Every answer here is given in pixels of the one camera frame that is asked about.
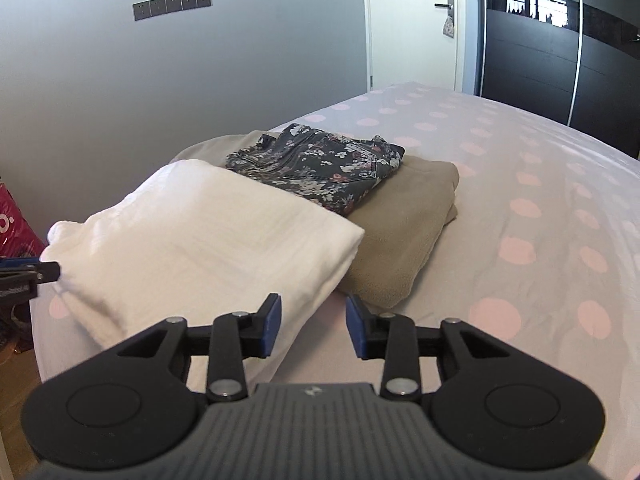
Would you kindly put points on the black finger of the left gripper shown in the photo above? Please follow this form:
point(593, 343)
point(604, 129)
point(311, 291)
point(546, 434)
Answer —
point(45, 272)
point(26, 261)

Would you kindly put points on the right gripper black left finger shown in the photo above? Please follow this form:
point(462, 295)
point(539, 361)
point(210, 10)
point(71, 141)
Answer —
point(235, 337)

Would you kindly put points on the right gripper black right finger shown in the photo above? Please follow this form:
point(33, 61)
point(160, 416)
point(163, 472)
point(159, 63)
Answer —
point(391, 338)

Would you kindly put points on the pink shopping bag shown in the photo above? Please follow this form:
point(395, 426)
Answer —
point(17, 239)

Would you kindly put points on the white folded cloth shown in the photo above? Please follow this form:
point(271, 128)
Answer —
point(194, 241)

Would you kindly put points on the beige folded fleece garment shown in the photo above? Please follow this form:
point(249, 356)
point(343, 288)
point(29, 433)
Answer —
point(402, 219)

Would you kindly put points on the dark floral folded garment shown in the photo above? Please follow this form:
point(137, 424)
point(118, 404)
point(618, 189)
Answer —
point(332, 171)

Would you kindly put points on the grey pink-dotted bed cover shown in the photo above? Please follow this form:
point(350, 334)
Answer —
point(544, 252)

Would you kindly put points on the white door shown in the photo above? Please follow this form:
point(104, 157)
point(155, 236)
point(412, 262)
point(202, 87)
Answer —
point(415, 40)

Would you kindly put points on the black wardrobe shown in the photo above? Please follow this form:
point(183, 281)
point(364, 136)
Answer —
point(573, 61)

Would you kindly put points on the grey wall switch panel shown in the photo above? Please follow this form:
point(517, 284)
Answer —
point(152, 8)

